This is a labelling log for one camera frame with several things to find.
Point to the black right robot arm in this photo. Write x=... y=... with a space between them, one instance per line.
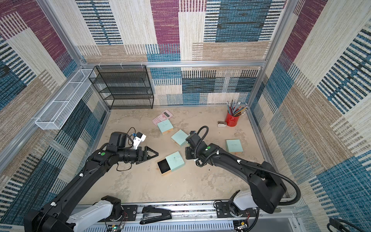
x=268 y=189

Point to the black wire shelf rack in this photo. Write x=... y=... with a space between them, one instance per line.
x=123 y=86

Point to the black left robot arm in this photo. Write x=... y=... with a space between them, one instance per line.
x=53 y=216

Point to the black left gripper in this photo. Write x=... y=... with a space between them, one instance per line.
x=146 y=155

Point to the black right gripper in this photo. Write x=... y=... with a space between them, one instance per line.
x=190 y=152

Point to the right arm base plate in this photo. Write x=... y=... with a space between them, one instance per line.
x=223 y=211

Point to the red pencil cup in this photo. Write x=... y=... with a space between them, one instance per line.
x=231 y=120

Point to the white tape dispenser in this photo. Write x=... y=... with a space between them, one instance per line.
x=222 y=124

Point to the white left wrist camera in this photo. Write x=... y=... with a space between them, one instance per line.
x=138 y=138

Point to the white mesh wall basket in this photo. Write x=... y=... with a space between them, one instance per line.
x=62 y=106

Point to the mint drawer jewelry box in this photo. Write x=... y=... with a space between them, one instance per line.
x=234 y=146

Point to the pink calculator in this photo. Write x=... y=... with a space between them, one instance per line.
x=165 y=115

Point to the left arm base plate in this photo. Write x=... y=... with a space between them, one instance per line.
x=122 y=213

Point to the black stapler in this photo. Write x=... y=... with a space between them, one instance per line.
x=153 y=214

